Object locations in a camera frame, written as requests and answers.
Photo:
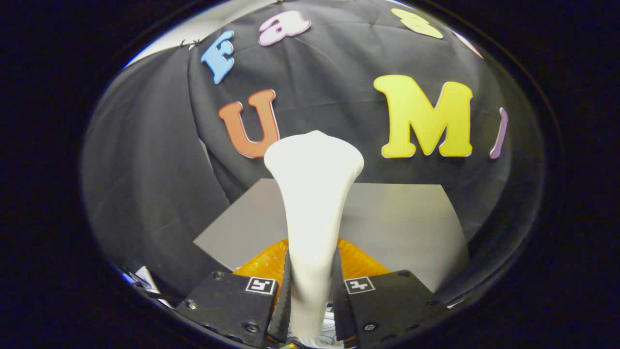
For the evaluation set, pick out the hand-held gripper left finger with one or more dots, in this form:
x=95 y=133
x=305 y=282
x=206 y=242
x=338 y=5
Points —
x=283 y=300

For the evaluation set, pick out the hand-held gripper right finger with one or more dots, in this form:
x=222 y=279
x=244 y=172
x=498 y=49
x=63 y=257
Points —
x=339 y=305

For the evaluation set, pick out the grey cabinet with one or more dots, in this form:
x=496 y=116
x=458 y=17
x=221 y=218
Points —
x=397 y=223

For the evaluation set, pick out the black backdrop cloth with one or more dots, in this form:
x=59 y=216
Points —
x=315 y=72

